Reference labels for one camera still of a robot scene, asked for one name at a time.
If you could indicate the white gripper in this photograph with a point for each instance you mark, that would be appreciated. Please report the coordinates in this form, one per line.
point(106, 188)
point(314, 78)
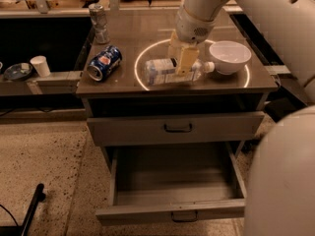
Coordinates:
point(189, 27)

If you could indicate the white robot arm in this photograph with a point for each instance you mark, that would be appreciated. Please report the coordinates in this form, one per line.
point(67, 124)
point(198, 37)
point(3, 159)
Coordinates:
point(281, 185)

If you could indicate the grey drawer cabinet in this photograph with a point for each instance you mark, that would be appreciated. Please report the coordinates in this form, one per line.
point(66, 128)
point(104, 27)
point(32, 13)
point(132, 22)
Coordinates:
point(142, 35)

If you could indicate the grey top drawer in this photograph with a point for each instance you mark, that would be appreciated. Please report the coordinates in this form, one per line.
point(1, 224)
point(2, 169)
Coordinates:
point(174, 129)

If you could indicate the grey open middle drawer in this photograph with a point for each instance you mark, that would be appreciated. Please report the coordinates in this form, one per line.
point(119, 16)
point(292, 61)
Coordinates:
point(179, 183)

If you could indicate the white ceramic bowl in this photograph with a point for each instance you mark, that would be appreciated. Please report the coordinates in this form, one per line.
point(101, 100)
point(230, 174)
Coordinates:
point(229, 57)

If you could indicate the blue pepsi can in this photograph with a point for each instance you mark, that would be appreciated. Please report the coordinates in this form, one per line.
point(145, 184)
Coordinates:
point(104, 63)

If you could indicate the white paper cup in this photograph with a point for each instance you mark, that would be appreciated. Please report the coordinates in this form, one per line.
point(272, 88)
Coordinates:
point(41, 66)

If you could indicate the dark round plate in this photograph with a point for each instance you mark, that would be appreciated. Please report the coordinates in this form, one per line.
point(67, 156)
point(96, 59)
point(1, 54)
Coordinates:
point(18, 72)

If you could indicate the black floor stand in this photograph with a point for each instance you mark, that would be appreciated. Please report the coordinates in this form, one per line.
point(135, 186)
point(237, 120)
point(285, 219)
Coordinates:
point(23, 229)

